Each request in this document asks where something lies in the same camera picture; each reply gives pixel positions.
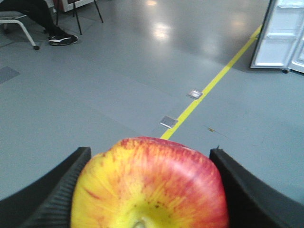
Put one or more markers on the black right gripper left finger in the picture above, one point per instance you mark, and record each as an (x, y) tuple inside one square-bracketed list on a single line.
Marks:
[(46, 203)]

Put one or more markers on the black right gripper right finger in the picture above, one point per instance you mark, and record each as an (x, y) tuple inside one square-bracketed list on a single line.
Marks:
[(251, 202)]

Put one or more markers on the red yellow apple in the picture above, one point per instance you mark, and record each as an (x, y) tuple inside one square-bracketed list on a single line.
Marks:
[(146, 182)]

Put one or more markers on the white fridge door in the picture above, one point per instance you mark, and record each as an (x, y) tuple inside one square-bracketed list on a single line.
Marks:
[(281, 29)]

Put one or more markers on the silver floor socket plate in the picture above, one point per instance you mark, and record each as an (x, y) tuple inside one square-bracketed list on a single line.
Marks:
[(194, 94), (168, 122)]

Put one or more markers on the black white sneaker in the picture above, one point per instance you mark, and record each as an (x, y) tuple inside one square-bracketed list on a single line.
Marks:
[(62, 40)]

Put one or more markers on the seated person's black leg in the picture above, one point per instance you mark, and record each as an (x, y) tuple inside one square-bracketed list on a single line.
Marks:
[(37, 10)]

